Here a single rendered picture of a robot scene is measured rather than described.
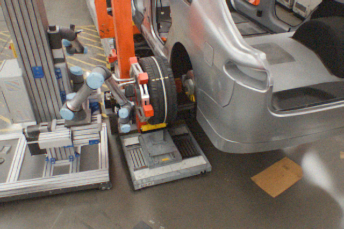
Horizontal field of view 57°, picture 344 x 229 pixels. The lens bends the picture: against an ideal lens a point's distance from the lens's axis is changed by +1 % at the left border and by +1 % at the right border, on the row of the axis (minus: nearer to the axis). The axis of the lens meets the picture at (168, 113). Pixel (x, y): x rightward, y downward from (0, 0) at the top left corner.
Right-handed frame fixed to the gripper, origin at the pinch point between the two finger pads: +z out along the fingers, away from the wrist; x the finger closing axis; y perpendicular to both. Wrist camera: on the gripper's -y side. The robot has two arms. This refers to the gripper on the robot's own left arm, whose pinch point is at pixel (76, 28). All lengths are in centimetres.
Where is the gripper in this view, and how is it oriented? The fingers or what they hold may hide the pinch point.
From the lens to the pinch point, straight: 368.8
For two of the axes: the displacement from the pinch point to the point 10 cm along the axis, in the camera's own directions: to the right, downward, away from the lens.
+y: -1.3, 8.0, 5.8
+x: 9.9, 1.4, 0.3
